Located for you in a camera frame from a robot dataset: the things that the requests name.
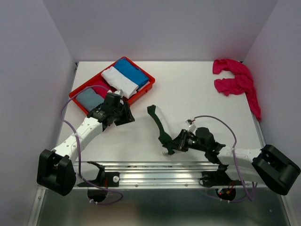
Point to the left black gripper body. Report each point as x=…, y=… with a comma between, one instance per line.
x=122, y=115

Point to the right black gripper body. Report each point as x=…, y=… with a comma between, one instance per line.
x=186, y=141

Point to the red plastic tray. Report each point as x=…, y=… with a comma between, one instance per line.
x=98, y=80

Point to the cream and green t-shirt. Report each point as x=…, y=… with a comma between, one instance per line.
x=170, y=143

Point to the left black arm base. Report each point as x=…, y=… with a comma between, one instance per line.
x=110, y=179

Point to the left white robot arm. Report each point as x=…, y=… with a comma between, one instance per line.
x=60, y=169

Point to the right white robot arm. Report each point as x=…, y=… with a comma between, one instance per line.
x=267, y=166

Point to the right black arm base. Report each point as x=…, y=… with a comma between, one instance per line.
x=217, y=178

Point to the magenta rolled t-shirt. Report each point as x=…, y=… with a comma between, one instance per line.
x=101, y=90

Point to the grey rolled t-shirt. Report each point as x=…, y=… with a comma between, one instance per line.
x=89, y=99

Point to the white rolled t-shirt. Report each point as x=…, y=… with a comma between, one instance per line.
x=120, y=82

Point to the blue rolled t-shirt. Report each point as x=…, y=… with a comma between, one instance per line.
x=131, y=72

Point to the magenta crumpled t-shirt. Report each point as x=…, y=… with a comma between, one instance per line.
x=242, y=82

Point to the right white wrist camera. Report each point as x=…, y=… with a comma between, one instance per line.
x=191, y=125

